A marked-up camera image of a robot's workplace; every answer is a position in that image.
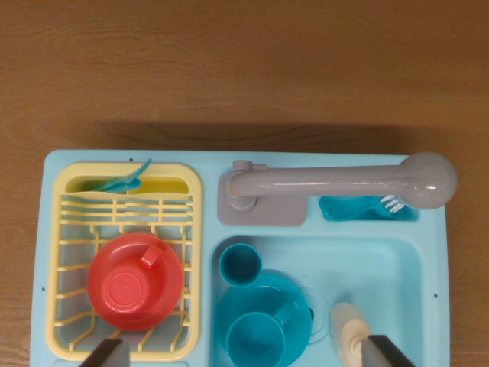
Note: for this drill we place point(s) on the red cup on plate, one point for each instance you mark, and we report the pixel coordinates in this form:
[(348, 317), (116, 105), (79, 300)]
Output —
[(168, 290)]

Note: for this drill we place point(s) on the yellow dish rack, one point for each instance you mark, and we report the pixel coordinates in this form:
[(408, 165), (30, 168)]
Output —
[(53, 229)]

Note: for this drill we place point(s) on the teal tumbler cup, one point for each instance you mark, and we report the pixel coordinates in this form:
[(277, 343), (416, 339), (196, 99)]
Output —
[(240, 264)]

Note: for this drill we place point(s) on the teal plate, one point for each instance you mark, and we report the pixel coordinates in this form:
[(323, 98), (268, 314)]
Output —
[(267, 294)]

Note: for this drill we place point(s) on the teal toy spoon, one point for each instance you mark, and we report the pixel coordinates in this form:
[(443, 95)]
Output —
[(114, 186)]

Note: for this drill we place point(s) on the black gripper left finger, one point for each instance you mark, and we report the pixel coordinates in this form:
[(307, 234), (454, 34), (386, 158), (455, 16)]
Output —
[(111, 355)]

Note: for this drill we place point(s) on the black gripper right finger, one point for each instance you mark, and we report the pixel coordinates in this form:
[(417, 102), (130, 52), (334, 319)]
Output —
[(382, 355)]

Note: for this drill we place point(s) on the light blue toy sink unit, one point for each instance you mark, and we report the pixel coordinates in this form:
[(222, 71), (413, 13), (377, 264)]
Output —
[(382, 267)]

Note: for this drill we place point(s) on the teal toy fork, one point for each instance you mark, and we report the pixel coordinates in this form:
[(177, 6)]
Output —
[(137, 174)]

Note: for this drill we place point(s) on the grey toy faucet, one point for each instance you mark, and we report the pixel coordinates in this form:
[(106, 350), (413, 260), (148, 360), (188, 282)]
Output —
[(324, 179)]

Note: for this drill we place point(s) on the cream detergent bottle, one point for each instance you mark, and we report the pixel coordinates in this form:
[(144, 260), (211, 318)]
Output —
[(345, 325)]

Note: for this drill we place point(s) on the teal mug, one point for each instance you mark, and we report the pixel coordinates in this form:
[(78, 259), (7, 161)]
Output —
[(254, 336)]

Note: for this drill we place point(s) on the red mug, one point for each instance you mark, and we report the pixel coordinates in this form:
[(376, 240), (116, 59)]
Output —
[(124, 290)]

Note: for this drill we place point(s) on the teal dish brush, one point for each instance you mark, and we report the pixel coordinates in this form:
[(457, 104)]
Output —
[(344, 210)]

